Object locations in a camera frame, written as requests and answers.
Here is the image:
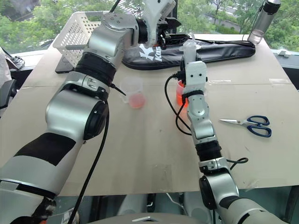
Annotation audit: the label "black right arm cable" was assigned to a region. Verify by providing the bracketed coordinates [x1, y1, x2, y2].
[164, 72, 249, 171]

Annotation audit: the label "black chair armrest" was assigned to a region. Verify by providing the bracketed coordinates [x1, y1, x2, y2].
[0, 78, 18, 111]

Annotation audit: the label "clear cup full red liquid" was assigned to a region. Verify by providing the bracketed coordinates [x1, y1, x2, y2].
[175, 80, 190, 109]

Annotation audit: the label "clear water bottle black strap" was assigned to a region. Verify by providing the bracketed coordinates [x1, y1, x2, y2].
[241, 0, 281, 45]

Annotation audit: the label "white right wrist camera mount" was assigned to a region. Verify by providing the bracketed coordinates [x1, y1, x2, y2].
[184, 61, 209, 94]

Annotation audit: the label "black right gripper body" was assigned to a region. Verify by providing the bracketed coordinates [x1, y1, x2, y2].
[179, 65, 188, 87]

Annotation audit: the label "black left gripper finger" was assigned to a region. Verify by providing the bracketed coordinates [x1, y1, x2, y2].
[158, 38, 187, 48]
[163, 32, 190, 40]

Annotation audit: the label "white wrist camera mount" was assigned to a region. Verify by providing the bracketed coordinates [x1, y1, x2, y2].
[184, 61, 209, 94]
[142, 0, 176, 48]

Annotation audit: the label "clear cup little red liquid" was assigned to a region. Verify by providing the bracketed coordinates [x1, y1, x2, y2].
[119, 77, 148, 109]

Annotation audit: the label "blue handled scissors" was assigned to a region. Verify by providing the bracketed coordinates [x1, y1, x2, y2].
[218, 115, 272, 138]

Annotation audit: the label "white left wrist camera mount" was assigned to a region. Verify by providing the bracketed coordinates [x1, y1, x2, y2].
[142, 0, 176, 48]

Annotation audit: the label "grey robot torso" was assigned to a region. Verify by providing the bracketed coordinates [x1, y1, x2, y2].
[85, 211, 190, 224]

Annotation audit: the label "black bag white print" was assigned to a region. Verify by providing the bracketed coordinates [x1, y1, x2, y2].
[122, 38, 256, 71]

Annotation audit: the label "white perforated plastic basket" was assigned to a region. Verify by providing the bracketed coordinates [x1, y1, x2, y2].
[52, 11, 111, 69]

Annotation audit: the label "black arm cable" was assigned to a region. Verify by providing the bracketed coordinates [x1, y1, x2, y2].
[164, 72, 249, 171]
[66, 83, 127, 224]

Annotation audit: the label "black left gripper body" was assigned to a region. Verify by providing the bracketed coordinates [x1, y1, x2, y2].
[157, 17, 182, 35]

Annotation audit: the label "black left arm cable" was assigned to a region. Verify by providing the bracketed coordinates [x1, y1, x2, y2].
[66, 83, 127, 224]

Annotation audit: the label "black flat tablet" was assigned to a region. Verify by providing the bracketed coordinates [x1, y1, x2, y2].
[55, 56, 76, 75]

